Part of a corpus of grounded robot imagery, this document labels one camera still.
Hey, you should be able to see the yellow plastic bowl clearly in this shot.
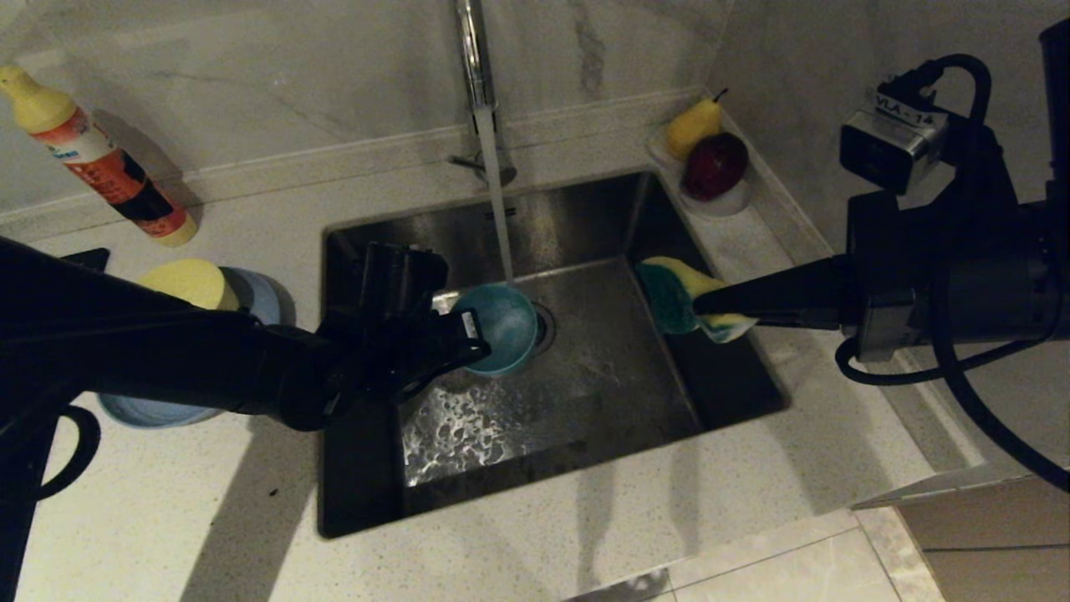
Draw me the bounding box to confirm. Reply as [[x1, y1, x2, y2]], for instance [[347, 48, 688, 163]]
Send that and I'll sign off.
[[138, 258, 243, 312]]

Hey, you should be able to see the teal plastic bowl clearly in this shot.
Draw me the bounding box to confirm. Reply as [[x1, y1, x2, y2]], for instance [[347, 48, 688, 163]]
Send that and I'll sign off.
[[451, 283, 540, 378]]

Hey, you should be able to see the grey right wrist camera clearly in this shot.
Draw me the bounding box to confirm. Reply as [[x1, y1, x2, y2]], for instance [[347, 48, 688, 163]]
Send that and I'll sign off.
[[839, 88, 950, 196]]

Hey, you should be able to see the chrome faucet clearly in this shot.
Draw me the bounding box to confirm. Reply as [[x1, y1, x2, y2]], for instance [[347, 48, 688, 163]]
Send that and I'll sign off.
[[449, 0, 519, 190]]

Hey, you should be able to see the orange-label dish soap bottle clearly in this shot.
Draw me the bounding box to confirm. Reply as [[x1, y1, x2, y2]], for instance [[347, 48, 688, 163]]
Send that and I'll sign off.
[[0, 65, 201, 248]]

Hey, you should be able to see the metal sink drain strainer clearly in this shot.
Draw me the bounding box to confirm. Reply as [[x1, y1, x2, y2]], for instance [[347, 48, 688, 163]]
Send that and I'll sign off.
[[533, 302, 558, 356]]

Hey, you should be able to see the yellow sponge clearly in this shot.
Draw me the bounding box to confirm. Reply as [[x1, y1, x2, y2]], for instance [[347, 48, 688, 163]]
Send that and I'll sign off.
[[635, 256, 758, 344]]

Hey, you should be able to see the light blue plate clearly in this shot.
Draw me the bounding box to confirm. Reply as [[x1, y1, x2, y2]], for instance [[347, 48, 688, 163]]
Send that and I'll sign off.
[[97, 268, 297, 430]]

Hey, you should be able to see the yellow pear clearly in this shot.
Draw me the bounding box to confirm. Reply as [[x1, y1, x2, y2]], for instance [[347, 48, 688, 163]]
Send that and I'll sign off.
[[666, 89, 728, 163]]

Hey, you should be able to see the stainless steel sink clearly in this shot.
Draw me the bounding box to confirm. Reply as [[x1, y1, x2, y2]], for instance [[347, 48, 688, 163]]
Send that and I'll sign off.
[[318, 171, 791, 538]]

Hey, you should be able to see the white fruit dish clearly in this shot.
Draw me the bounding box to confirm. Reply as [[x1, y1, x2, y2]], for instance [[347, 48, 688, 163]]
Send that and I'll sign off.
[[648, 130, 752, 220]]

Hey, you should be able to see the dark red apple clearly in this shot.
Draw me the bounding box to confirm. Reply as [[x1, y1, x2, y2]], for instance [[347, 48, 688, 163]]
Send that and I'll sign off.
[[684, 132, 750, 203]]

